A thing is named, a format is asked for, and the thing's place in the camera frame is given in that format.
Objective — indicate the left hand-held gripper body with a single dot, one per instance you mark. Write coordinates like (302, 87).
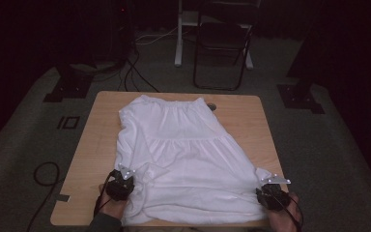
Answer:
(119, 188)

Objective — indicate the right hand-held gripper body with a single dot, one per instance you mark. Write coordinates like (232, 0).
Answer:
(276, 196)

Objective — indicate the white skirt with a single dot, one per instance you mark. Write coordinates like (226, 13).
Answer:
(186, 161)

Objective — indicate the person's left hand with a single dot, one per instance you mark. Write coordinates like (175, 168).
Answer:
(116, 208)

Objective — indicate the person's right hand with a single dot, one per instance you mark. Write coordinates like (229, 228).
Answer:
(283, 220)

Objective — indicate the black stand base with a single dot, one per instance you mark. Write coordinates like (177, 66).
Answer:
(298, 96)
(67, 87)

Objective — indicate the dark computer tower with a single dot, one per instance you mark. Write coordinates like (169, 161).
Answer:
(117, 29)

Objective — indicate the black folding chair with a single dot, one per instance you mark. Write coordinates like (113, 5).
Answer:
(220, 42)

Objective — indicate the white desk frame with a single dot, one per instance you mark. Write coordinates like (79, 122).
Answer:
(179, 38)

